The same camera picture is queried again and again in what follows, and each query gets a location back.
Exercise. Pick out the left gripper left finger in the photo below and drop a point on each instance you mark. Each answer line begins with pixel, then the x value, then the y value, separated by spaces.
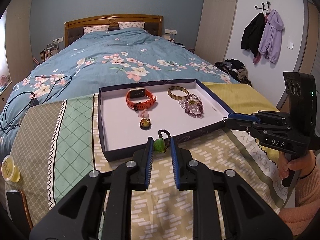
pixel 99 206

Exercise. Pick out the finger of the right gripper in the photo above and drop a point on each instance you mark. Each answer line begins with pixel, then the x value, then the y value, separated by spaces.
pixel 239 124
pixel 244 117

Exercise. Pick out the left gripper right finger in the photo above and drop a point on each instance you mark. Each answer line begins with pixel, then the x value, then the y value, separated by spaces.
pixel 224 205

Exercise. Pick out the tortoiseshell bangle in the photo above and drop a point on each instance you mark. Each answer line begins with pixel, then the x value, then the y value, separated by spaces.
pixel 178 93

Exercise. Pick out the orange smart watch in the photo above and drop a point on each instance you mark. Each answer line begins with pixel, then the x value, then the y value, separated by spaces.
pixel 140 99

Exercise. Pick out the pink right sleeve forearm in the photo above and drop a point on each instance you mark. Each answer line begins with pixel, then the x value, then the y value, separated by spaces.
pixel 306 203

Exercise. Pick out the right hand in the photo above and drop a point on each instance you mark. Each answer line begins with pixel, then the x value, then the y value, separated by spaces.
pixel 305 165

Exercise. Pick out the clothes pile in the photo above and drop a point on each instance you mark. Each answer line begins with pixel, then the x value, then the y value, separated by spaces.
pixel 236 69

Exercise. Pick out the smartphone with brown case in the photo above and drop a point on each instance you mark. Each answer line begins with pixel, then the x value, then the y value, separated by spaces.
pixel 18 209

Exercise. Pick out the purple jacket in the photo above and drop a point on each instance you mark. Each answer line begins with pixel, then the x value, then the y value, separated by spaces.
pixel 270 43

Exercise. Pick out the small yellow jelly cup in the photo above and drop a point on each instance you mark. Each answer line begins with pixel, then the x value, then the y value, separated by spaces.
pixel 9 169

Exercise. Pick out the black jacket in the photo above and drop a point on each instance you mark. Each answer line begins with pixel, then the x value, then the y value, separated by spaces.
pixel 253 33

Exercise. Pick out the dark blue tray box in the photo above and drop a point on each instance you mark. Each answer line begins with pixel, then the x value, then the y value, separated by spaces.
pixel 119 131

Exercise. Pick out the blue floral duvet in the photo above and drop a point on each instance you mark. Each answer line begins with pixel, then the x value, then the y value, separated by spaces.
pixel 100 59

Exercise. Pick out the right patterned pillow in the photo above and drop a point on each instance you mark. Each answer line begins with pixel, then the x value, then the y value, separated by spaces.
pixel 135 24

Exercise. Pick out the patterned pillow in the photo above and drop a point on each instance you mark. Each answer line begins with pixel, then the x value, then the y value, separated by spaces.
pixel 135 24
pixel 90 29

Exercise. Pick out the left patterned pillow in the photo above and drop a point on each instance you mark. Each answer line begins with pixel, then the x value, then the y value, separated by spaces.
pixel 90 29

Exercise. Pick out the wooden headboard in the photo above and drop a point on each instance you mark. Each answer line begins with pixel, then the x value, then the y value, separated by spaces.
pixel 75 29

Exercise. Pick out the wall coat hook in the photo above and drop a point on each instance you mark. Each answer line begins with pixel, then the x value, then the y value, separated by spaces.
pixel 265 7

